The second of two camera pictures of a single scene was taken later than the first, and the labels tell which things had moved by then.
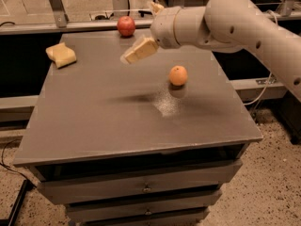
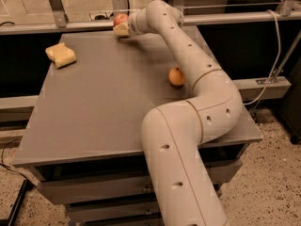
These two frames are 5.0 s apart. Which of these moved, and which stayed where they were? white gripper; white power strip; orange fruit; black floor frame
Moved: white gripper
Stayed: orange fruit; black floor frame; white power strip
